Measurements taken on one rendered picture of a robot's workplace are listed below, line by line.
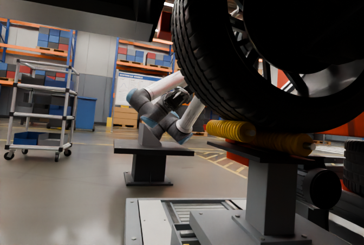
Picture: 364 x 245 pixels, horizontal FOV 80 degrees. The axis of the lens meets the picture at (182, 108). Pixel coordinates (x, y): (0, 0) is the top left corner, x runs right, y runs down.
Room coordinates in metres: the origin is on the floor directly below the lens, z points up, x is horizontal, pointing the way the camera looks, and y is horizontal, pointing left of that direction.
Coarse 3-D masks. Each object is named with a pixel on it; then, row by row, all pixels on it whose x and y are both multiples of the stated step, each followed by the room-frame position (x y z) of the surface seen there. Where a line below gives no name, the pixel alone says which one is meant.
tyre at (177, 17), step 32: (192, 0) 0.48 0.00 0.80; (192, 32) 0.50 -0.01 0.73; (224, 32) 0.50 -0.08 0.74; (192, 64) 0.57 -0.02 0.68; (224, 64) 0.50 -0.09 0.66; (224, 96) 0.54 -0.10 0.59; (256, 96) 0.52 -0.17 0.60; (352, 96) 0.59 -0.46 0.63; (256, 128) 0.70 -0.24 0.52; (288, 128) 0.55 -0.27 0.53; (320, 128) 0.57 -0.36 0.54
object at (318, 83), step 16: (224, 0) 0.50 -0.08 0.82; (240, 0) 0.71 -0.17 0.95; (224, 16) 0.50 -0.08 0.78; (240, 32) 0.73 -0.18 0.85; (352, 64) 0.65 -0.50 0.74; (256, 80) 0.53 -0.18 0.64; (304, 80) 0.81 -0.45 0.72; (320, 80) 0.73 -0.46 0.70; (336, 80) 0.66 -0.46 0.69; (352, 80) 0.60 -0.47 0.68; (288, 96) 0.54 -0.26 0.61; (304, 96) 0.68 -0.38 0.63; (320, 96) 0.58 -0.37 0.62; (336, 96) 0.58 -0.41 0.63
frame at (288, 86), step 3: (300, 75) 0.87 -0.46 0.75; (303, 75) 0.86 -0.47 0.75; (288, 81) 0.90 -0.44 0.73; (285, 84) 0.90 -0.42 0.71; (288, 84) 0.89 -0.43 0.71; (291, 84) 0.86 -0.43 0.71; (282, 87) 0.90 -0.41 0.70; (285, 87) 0.89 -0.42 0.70; (288, 87) 0.85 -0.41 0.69; (291, 87) 0.84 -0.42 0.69; (285, 90) 0.85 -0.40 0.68; (288, 90) 0.84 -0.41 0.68; (291, 90) 0.84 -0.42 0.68
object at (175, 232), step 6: (174, 228) 0.75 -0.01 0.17; (180, 228) 0.78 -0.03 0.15; (186, 228) 0.79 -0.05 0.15; (174, 234) 0.73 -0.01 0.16; (180, 234) 0.70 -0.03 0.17; (186, 234) 0.70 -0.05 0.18; (192, 234) 0.71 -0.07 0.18; (174, 240) 0.73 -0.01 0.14; (180, 240) 0.68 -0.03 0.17; (186, 240) 0.68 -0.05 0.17; (192, 240) 0.69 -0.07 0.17; (198, 240) 0.69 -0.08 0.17
